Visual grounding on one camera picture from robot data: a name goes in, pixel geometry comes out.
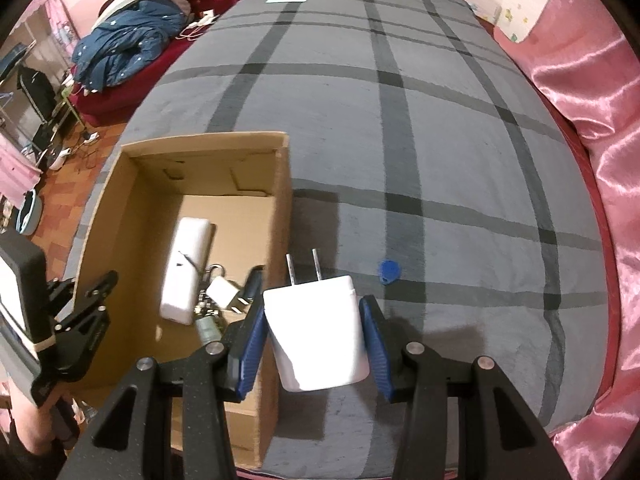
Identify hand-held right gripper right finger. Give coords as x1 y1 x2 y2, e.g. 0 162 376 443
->
359 294 573 480

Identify blue basin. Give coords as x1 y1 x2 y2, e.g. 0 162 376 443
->
15 187 45 235

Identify black hanging garment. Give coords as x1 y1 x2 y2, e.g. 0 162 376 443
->
17 65 56 118

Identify light blue tube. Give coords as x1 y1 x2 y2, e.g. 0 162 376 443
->
194 317 223 343

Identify blue star-print duvet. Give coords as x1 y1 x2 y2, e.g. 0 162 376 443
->
72 0 188 92

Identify pink printed curtain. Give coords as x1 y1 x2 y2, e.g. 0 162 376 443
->
0 130 43 196

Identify person's left forearm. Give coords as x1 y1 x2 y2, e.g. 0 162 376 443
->
0 385 66 480

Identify pink scalloped wardrobe curtain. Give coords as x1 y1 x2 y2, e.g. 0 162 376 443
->
35 0 81 46

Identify long white power bank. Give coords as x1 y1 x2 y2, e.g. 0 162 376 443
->
160 216 217 327

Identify black box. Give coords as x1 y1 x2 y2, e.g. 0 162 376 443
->
32 122 56 156

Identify pink satin curtain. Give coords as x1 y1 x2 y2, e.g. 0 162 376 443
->
492 0 640 480

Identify small white charger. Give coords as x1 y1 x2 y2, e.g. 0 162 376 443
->
206 277 251 313

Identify large white charger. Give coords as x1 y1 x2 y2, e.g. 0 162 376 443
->
262 249 372 393

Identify green metal rack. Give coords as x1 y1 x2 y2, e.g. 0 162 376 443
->
62 72 87 126

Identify folded blue jeans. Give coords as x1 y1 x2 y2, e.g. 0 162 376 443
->
0 42 26 78

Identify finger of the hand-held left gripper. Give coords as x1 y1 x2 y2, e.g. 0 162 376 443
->
47 270 119 321
52 302 112 383

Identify key ring with carabiner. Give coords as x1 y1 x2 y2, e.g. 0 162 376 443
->
177 250 226 331

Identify blue key fob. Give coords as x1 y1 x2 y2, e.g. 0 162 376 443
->
377 259 402 286

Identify brown cardboard box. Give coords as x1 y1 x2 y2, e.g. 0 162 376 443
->
60 131 293 466

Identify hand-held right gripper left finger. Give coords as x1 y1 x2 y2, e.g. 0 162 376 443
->
57 266 271 480

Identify white charging cable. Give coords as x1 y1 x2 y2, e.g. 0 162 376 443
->
177 22 211 42

